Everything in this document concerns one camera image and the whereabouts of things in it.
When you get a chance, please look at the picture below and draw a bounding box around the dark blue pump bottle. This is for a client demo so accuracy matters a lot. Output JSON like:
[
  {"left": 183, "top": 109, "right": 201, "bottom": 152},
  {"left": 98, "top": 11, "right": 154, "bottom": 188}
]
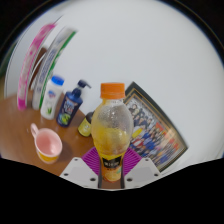
[{"left": 56, "top": 79, "right": 92, "bottom": 128}]

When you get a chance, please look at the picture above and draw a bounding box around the brown pump bottle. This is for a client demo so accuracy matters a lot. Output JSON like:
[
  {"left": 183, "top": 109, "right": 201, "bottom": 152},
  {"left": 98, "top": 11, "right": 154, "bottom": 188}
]
[{"left": 77, "top": 111, "right": 95, "bottom": 138}]

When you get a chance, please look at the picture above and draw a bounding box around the white bottle with blue cap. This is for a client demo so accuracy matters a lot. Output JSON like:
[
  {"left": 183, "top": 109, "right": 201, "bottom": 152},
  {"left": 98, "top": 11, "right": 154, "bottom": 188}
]
[{"left": 40, "top": 75, "right": 65, "bottom": 121}]

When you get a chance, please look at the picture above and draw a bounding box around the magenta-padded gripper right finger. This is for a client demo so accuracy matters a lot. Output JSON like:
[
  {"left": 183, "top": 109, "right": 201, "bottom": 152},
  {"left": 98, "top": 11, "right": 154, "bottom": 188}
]
[{"left": 122, "top": 147, "right": 163, "bottom": 189}]

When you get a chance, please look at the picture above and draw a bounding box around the orange-capped juice bottle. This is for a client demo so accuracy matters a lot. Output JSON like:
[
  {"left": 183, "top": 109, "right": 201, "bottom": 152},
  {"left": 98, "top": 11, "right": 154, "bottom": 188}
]
[{"left": 90, "top": 82, "right": 135, "bottom": 183}]

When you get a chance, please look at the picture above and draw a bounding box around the dark framed group picture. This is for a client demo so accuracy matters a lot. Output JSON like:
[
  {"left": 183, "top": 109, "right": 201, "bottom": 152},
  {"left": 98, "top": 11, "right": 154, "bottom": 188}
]
[{"left": 123, "top": 81, "right": 189, "bottom": 164}]

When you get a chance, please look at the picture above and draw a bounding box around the pink and yellow mug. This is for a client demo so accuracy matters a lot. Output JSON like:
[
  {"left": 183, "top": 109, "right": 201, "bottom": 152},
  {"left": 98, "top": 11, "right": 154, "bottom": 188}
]
[{"left": 30, "top": 122, "right": 63, "bottom": 164}]

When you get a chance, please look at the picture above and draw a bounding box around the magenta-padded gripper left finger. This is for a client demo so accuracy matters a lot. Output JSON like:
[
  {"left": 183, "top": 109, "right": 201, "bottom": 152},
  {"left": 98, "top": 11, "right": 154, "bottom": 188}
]
[{"left": 59, "top": 147, "right": 102, "bottom": 190}]

